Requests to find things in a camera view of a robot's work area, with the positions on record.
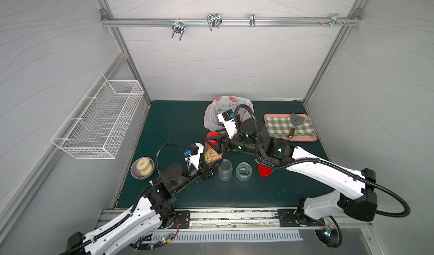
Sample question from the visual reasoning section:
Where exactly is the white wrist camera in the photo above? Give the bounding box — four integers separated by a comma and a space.
185, 143, 204, 170
217, 109, 238, 139

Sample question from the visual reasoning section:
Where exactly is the grey bowl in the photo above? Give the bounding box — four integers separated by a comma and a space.
130, 157, 155, 180

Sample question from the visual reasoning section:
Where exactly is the pink plastic tray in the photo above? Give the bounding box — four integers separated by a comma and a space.
264, 114, 318, 142

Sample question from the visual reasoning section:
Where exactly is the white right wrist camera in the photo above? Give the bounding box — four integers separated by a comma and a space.
217, 109, 238, 139

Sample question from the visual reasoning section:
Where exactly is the steel spatula wooden handle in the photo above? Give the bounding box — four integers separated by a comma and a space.
288, 114, 305, 141

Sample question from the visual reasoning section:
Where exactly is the white slotted cable duct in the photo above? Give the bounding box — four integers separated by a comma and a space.
172, 230, 303, 243

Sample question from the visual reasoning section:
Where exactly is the aluminium crossbar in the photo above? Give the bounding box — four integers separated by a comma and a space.
101, 16, 362, 28

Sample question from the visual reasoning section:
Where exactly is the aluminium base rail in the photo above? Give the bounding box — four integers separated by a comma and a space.
98, 205, 374, 230

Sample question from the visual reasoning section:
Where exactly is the red jar lid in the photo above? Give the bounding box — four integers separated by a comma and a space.
258, 164, 273, 177

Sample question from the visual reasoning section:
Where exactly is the pink white plastic bin bag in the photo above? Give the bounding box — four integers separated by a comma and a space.
203, 96, 254, 132

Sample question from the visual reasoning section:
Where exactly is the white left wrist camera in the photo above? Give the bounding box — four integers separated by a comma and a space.
185, 143, 204, 170

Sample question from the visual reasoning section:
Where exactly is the green white checkered cloth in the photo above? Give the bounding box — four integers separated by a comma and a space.
264, 115, 316, 138

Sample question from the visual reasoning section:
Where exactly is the white wire basket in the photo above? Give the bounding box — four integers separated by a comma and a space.
51, 74, 144, 160

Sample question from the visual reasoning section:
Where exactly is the glass peanut jar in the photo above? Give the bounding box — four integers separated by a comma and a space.
236, 162, 252, 181

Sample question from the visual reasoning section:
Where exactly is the metal hook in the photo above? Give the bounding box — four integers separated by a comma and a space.
206, 13, 222, 31
171, 20, 185, 41
249, 14, 256, 28
318, 14, 349, 28

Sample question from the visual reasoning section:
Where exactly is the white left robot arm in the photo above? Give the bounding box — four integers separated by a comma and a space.
65, 143, 223, 255

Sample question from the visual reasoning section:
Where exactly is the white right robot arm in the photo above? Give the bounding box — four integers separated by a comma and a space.
206, 104, 411, 224

